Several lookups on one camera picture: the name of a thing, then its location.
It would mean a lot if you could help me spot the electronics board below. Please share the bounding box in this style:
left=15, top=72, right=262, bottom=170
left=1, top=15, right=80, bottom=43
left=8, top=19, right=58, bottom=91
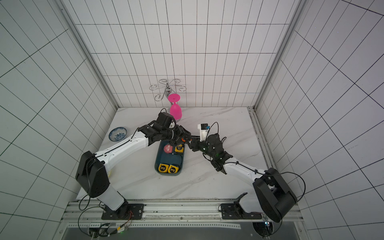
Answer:
left=257, top=214, right=274, bottom=238
left=88, top=223, right=128, bottom=239

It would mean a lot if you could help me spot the left base cable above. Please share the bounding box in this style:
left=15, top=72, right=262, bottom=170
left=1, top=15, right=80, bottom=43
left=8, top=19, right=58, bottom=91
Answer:
left=77, top=194, right=133, bottom=238

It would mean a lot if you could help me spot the dark teal storage box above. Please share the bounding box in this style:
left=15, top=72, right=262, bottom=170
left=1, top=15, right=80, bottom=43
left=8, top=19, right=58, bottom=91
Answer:
left=155, top=140, right=185, bottom=176

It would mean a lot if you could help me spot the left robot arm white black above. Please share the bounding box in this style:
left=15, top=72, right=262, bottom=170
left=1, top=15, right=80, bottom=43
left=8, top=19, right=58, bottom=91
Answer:
left=76, top=121, right=191, bottom=217

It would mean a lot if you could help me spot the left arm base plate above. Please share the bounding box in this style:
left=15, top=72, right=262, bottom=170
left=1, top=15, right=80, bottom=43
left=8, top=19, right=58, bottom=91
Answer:
left=101, top=203, right=145, bottom=221

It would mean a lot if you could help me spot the right electronics board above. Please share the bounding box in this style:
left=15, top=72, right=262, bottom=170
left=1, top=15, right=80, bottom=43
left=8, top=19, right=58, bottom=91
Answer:
left=257, top=214, right=274, bottom=238

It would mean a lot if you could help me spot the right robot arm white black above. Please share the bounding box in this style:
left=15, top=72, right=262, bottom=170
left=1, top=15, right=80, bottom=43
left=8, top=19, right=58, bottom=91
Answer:
left=188, top=134, right=298, bottom=223

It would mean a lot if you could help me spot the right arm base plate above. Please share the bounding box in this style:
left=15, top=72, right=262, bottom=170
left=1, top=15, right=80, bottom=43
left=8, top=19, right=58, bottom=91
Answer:
left=218, top=203, right=262, bottom=220

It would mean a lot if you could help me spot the left electronics board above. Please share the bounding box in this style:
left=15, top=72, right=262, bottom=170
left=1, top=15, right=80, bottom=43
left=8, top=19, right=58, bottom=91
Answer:
left=88, top=223, right=128, bottom=239

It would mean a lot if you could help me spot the aluminium mounting rail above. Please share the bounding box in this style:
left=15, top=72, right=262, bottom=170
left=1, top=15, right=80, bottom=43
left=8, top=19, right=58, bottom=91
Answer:
left=54, top=196, right=309, bottom=240

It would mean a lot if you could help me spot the blue white patterned bowl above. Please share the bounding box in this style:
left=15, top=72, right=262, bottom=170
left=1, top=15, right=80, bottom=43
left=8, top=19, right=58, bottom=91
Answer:
left=108, top=127, right=127, bottom=142

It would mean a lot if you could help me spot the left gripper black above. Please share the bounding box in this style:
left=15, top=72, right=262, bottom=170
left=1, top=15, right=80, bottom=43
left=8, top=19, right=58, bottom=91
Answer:
left=161, top=124, right=192, bottom=147

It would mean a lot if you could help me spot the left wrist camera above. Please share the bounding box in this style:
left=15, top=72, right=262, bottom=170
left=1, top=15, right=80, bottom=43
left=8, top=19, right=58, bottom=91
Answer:
left=156, top=112, right=176, bottom=129

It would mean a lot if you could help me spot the pink tape measure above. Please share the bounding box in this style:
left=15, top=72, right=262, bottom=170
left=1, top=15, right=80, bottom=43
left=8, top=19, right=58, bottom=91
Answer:
left=164, top=144, right=174, bottom=154

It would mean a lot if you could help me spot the silver glass holder stand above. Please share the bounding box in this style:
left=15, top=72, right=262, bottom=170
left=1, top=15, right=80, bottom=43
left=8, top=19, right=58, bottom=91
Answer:
left=149, top=79, right=187, bottom=113

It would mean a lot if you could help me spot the pink plastic wine glass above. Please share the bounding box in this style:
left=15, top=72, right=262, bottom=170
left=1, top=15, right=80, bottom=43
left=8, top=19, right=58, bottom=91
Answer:
left=168, top=94, right=183, bottom=121

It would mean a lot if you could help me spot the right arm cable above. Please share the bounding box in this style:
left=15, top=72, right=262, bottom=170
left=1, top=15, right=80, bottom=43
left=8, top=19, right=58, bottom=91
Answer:
left=224, top=161, right=306, bottom=238

